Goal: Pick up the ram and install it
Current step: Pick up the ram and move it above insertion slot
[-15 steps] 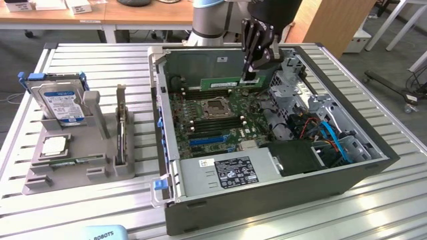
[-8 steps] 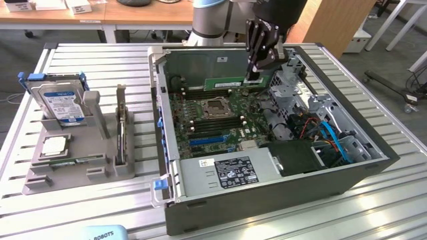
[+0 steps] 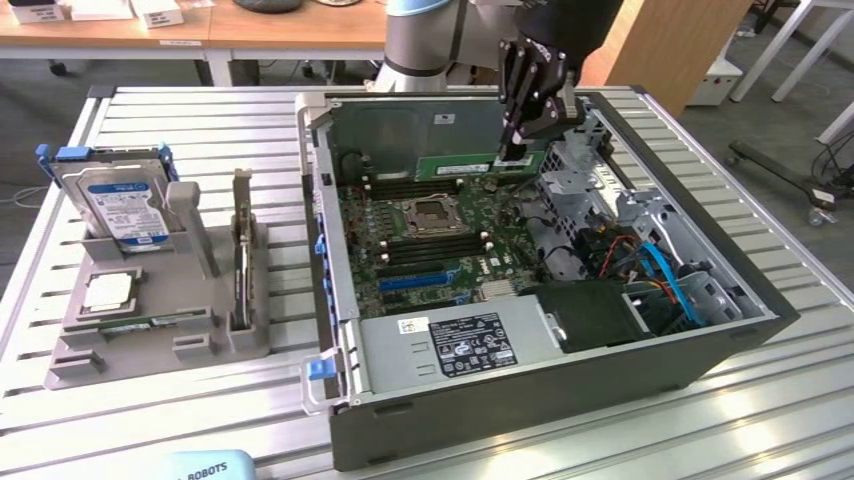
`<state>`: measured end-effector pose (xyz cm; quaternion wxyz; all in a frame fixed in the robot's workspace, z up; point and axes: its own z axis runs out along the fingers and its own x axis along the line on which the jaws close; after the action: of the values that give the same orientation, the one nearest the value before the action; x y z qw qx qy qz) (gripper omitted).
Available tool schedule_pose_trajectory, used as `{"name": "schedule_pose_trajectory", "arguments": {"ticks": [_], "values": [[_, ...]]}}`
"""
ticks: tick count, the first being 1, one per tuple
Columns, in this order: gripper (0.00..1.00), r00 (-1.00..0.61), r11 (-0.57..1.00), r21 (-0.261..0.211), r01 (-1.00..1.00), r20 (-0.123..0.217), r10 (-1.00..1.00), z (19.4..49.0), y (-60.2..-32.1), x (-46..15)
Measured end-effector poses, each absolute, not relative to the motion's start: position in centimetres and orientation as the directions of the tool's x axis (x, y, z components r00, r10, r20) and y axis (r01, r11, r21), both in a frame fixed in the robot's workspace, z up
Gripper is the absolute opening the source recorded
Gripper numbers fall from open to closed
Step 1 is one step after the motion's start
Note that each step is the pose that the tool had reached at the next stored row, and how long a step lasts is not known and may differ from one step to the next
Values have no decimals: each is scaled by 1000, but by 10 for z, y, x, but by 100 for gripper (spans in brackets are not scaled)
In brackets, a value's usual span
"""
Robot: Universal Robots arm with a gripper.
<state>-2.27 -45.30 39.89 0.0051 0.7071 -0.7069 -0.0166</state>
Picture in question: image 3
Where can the blue expansion slot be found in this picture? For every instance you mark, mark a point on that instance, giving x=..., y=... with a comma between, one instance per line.
x=416, y=281

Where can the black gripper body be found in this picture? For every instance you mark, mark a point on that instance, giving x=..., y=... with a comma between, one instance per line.
x=536, y=70

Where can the graphics card with metal bracket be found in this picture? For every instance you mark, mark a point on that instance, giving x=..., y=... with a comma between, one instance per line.
x=244, y=250

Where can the light blue teach pendant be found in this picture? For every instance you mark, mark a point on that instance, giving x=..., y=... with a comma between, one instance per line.
x=209, y=466

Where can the black wheeled stand base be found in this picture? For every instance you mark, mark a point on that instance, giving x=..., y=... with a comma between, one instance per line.
x=794, y=175

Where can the green motherboard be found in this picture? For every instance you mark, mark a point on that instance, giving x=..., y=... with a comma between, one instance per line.
x=433, y=240

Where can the small silver heatsink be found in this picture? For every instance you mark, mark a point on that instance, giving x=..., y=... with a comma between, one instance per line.
x=496, y=289

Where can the metal disk bay cage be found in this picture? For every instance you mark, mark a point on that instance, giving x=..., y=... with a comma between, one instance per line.
x=587, y=170

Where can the metal CPU socket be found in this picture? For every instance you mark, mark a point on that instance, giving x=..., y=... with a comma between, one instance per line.
x=429, y=215

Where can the white table frame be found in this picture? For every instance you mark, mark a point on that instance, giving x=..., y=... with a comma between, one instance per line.
x=780, y=50

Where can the blue case latch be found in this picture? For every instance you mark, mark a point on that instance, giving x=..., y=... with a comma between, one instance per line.
x=316, y=369

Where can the black fan shroud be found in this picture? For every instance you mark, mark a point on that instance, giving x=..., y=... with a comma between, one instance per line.
x=587, y=315

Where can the grey parts rack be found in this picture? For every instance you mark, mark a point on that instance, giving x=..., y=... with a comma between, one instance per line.
x=167, y=300

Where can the open black PC case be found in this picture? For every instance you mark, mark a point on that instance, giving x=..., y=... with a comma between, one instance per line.
x=533, y=380

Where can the hard disk with blue carrier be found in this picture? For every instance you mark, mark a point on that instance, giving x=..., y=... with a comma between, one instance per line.
x=116, y=200

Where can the wooden desk with white frame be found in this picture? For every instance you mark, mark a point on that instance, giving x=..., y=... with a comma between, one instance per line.
x=200, y=30

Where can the black RAM slot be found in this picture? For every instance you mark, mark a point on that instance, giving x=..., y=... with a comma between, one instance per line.
x=433, y=247
x=413, y=189

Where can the silver CPU chip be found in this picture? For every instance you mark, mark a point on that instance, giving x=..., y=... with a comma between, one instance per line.
x=109, y=294

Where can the green RAM stick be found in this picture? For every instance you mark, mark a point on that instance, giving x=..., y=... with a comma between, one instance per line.
x=460, y=167
x=143, y=323

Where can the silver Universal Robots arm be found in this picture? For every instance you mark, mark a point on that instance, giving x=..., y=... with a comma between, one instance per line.
x=420, y=40

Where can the white cardboard box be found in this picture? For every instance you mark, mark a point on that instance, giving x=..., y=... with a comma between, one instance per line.
x=41, y=11
x=100, y=9
x=160, y=14

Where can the wooden panel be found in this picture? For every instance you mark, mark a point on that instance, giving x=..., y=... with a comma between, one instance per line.
x=647, y=45

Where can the grey power supply unit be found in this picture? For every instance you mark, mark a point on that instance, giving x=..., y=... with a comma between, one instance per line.
x=453, y=345

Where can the white cabinet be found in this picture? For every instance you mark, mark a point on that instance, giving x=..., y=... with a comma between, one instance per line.
x=715, y=80

